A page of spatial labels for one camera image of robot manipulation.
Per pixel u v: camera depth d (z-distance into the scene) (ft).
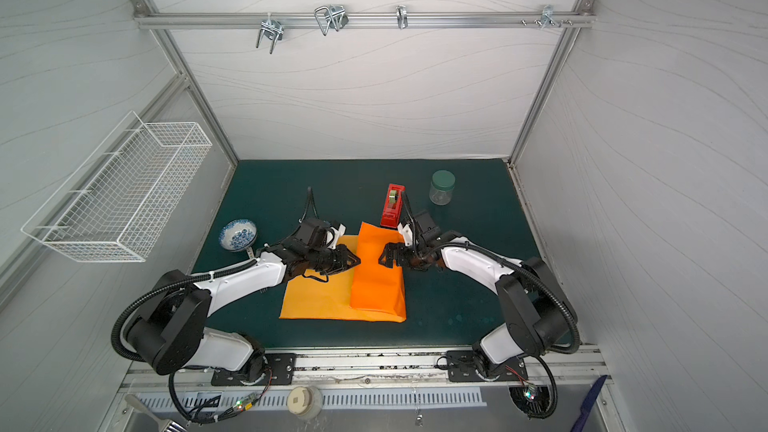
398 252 2.57
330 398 2.31
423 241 2.27
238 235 3.20
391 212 3.23
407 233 2.73
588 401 2.32
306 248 2.25
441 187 3.32
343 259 2.50
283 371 2.40
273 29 2.60
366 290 2.69
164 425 2.17
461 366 2.41
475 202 3.57
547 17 2.51
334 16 2.51
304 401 1.99
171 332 1.39
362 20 2.62
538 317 1.44
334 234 2.37
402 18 2.56
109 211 2.17
